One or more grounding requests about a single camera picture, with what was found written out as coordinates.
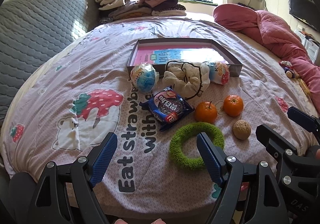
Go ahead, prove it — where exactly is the pink chinese workbook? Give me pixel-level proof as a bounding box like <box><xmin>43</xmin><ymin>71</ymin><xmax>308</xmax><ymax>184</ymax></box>
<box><xmin>130</xmin><ymin>45</ymin><xmax>230</xmax><ymax>66</ymax></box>

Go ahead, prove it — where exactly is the walnut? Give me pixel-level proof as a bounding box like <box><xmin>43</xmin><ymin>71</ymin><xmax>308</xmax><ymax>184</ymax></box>
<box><xmin>233</xmin><ymin>119</ymin><xmax>251</xmax><ymax>141</ymax></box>

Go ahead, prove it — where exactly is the blue oreo cookie packet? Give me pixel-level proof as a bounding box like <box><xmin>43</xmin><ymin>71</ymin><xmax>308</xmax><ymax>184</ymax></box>
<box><xmin>139</xmin><ymin>86</ymin><xmax>195</xmax><ymax>132</ymax></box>

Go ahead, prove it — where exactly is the grey quilted headboard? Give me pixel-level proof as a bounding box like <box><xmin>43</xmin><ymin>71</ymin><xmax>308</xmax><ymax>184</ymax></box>
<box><xmin>1</xmin><ymin>0</ymin><xmax>99</xmax><ymax>121</ymax></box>

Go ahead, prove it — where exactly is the person hand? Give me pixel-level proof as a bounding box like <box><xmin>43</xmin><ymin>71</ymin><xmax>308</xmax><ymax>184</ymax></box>
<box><xmin>114</xmin><ymin>219</ymin><xmax>165</xmax><ymax>224</ymax></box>

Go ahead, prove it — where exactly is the white drawstring cloth bag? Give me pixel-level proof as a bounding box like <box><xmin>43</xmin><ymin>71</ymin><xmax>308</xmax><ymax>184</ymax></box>
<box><xmin>162</xmin><ymin>60</ymin><xmax>210</xmax><ymax>100</ymax></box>

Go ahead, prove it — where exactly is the white drawer cabinet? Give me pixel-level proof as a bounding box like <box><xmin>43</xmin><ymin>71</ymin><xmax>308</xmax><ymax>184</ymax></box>
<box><xmin>295</xmin><ymin>30</ymin><xmax>320</xmax><ymax>66</ymax></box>

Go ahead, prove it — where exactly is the red blue surprise egg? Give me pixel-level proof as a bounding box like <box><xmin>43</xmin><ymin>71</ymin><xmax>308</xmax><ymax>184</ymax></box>
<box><xmin>207</xmin><ymin>61</ymin><xmax>230</xmax><ymax>85</ymax></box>

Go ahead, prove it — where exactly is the blue surprise egg toy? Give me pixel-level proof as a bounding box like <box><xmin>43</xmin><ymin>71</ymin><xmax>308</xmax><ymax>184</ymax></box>
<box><xmin>130</xmin><ymin>63</ymin><xmax>159</xmax><ymax>93</ymax></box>

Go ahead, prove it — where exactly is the pile of folded clothes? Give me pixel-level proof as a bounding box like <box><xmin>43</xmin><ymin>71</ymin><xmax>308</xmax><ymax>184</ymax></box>
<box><xmin>95</xmin><ymin>0</ymin><xmax>186</xmax><ymax>24</ymax></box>

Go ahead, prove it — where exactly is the orange tangerine with stem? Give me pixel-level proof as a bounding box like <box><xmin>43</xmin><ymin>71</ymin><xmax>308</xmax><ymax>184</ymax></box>
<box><xmin>194</xmin><ymin>101</ymin><xmax>217</xmax><ymax>124</ymax></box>

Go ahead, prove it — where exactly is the yellow snack packet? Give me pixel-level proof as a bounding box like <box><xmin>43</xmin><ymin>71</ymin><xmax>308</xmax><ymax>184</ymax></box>
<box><xmin>298</xmin><ymin>78</ymin><xmax>311</xmax><ymax>96</ymax></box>

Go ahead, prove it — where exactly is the small toy figure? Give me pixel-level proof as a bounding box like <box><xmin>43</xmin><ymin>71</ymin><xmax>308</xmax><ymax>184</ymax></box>
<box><xmin>279</xmin><ymin>60</ymin><xmax>300</xmax><ymax>79</ymax></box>

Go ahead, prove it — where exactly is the pink quilted blanket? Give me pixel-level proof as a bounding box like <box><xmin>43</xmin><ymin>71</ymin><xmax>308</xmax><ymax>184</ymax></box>
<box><xmin>213</xmin><ymin>4</ymin><xmax>319</xmax><ymax>110</ymax></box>

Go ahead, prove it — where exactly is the green fuzzy ring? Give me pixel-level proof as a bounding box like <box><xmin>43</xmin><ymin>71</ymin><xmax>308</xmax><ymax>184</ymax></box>
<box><xmin>169</xmin><ymin>122</ymin><xmax>225</xmax><ymax>171</ymax></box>

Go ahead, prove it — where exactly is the pink strawberry bed sheet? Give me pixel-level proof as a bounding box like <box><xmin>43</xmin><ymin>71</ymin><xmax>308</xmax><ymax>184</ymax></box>
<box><xmin>1</xmin><ymin>14</ymin><xmax>317</xmax><ymax>219</ymax></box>

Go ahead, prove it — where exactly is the black flat tv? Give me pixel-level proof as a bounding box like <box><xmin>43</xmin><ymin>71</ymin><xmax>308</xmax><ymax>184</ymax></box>
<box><xmin>289</xmin><ymin>0</ymin><xmax>320</xmax><ymax>32</ymax></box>

